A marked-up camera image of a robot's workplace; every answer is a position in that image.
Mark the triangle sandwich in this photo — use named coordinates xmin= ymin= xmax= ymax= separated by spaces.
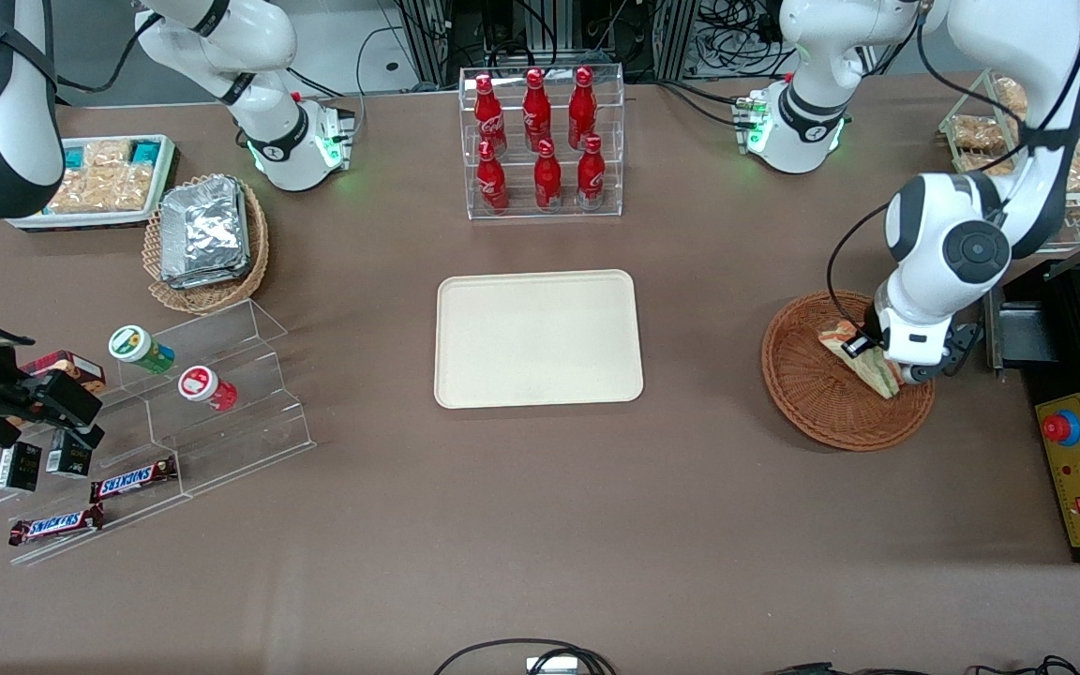
xmin=816 ymin=321 xmax=903 ymax=400

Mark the round brown wicker basket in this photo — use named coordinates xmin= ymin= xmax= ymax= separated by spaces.
xmin=761 ymin=290 xmax=937 ymax=453

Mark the oval tan wicker basket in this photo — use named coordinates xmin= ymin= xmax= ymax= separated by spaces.
xmin=142 ymin=172 xmax=271 ymax=315

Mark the white plastic snack tray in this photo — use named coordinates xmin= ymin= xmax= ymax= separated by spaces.
xmin=9 ymin=133 xmax=178 ymax=232

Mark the cream rectangular tray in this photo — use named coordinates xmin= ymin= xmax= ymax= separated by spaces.
xmin=434 ymin=269 xmax=645 ymax=411

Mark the small black carton box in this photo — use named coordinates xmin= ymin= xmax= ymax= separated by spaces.
xmin=44 ymin=433 xmax=94 ymax=478
xmin=0 ymin=440 xmax=43 ymax=494

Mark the dark red carton box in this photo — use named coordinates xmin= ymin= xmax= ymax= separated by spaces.
xmin=20 ymin=350 xmax=108 ymax=396

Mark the Snickers chocolate bar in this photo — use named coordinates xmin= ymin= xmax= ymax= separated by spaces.
xmin=89 ymin=456 xmax=179 ymax=505
xmin=7 ymin=503 xmax=107 ymax=548

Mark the green cup with white lid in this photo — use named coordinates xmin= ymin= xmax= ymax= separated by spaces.
xmin=108 ymin=324 xmax=176 ymax=375

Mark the red cup with white lid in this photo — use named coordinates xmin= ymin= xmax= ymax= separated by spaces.
xmin=176 ymin=365 xmax=239 ymax=413

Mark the clear acrylic stepped stand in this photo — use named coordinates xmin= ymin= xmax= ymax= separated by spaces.
xmin=0 ymin=299 xmax=317 ymax=566

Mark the red emergency stop button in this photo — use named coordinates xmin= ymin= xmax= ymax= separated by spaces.
xmin=1041 ymin=409 xmax=1080 ymax=449

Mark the silver foil packet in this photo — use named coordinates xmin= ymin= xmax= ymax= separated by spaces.
xmin=165 ymin=253 xmax=253 ymax=292
xmin=159 ymin=177 xmax=250 ymax=280

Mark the black machine with yellow panel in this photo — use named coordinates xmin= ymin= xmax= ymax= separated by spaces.
xmin=984 ymin=260 xmax=1080 ymax=566

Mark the red cola bottle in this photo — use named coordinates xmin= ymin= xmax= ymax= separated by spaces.
xmin=533 ymin=138 xmax=564 ymax=213
xmin=567 ymin=65 xmax=598 ymax=150
xmin=473 ymin=74 xmax=508 ymax=157
xmin=475 ymin=140 xmax=510 ymax=216
xmin=522 ymin=67 xmax=553 ymax=152
xmin=577 ymin=133 xmax=608 ymax=210

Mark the clear acrylic bottle rack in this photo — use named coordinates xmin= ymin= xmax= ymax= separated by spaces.
xmin=459 ymin=63 xmax=626 ymax=221

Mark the brown table cover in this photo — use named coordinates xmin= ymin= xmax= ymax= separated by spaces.
xmin=0 ymin=69 xmax=1080 ymax=675

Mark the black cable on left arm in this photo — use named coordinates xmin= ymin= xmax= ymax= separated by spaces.
xmin=825 ymin=0 xmax=1080 ymax=330

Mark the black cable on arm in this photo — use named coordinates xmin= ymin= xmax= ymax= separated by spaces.
xmin=52 ymin=13 xmax=167 ymax=96
xmin=825 ymin=0 xmax=1080 ymax=330

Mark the white wire rack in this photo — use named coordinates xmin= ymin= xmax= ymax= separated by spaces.
xmin=937 ymin=66 xmax=1080 ymax=256

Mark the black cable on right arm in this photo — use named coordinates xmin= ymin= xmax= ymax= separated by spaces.
xmin=52 ymin=13 xmax=167 ymax=96

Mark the tangle of black cables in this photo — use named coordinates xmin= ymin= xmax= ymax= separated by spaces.
xmin=690 ymin=0 xmax=790 ymax=78

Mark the thin black cable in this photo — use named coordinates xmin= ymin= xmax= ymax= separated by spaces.
xmin=764 ymin=653 xmax=1080 ymax=675

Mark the looped black cable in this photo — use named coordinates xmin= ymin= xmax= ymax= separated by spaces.
xmin=431 ymin=638 xmax=618 ymax=675

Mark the aluminium frame with equipment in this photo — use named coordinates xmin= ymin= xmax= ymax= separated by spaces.
xmin=397 ymin=0 xmax=702 ymax=91

